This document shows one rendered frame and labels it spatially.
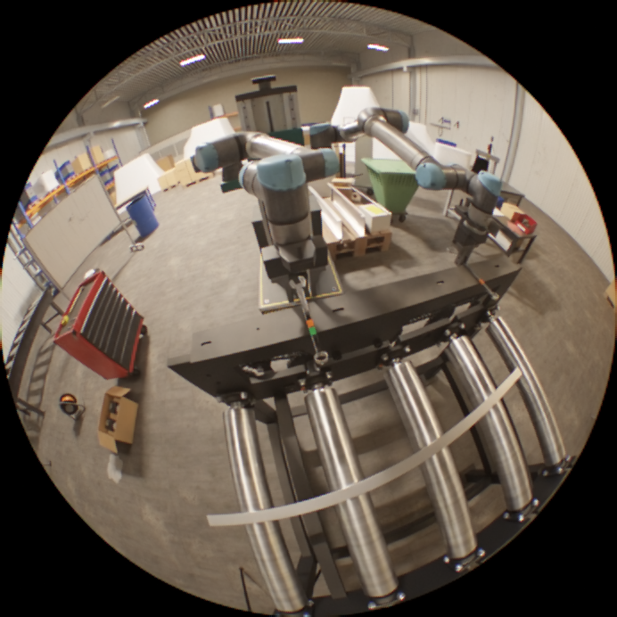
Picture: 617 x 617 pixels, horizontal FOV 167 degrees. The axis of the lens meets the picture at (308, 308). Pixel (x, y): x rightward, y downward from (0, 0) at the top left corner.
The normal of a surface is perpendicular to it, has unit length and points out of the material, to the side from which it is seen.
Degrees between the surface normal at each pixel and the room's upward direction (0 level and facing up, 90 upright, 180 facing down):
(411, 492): 0
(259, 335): 0
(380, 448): 0
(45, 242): 90
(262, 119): 90
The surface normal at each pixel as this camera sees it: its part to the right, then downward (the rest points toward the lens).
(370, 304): -0.09, -0.62
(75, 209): 0.98, 0.09
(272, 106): 0.16, 0.76
